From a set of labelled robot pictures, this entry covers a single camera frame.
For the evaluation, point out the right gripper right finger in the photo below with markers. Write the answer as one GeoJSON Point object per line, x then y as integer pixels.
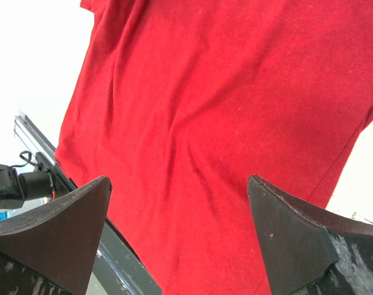
{"type": "Point", "coordinates": [307, 249]}

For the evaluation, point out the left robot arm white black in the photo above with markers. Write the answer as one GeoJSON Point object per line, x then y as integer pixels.
{"type": "Point", "coordinates": [22, 183]}

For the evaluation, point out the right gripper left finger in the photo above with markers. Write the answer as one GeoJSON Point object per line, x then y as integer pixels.
{"type": "Point", "coordinates": [51, 249]}

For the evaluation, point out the aluminium rail frame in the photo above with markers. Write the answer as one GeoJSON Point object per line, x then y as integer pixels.
{"type": "Point", "coordinates": [32, 138]}

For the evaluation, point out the red t-shirt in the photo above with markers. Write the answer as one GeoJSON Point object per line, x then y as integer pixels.
{"type": "Point", "coordinates": [180, 102]}

